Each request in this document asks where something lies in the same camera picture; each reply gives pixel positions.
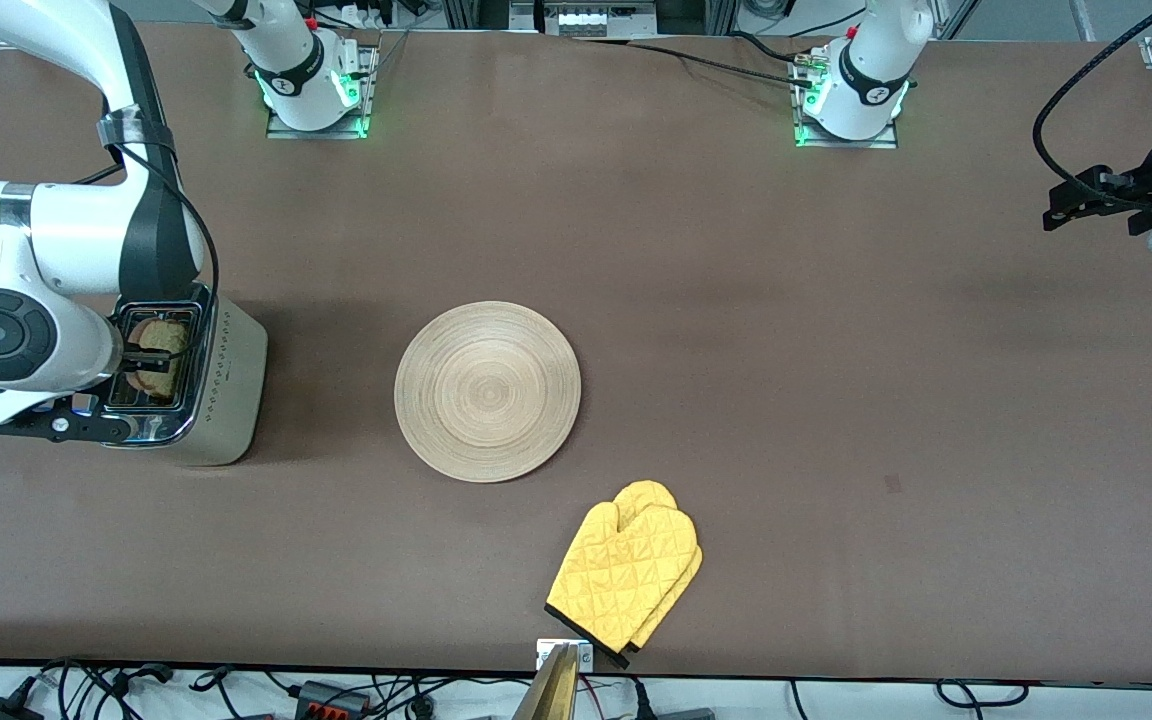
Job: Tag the brown bread slice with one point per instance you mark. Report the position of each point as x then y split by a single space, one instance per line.
168 335

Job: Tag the round wooden plate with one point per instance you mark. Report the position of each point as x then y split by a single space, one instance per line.
486 390

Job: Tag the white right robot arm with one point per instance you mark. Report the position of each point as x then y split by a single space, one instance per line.
36 230

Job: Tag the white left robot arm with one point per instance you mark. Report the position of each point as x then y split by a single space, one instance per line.
866 60

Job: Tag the silver two-slot toaster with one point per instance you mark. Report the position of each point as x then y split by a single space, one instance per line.
231 410

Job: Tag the small white clamp plate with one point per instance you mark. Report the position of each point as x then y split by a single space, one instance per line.
585 655

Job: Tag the black power adapter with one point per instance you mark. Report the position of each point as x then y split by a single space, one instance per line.
1 710

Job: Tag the red and black connector block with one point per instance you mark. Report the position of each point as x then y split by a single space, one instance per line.
331 697

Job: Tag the white power strip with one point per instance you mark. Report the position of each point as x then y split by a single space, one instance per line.
586 18

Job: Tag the left arm silver base plate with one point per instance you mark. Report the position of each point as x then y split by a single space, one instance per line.
886 140

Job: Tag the right arm silver base plate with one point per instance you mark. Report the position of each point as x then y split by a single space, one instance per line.
368 100

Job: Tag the golden wedge bracket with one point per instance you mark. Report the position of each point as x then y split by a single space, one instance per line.
551 695

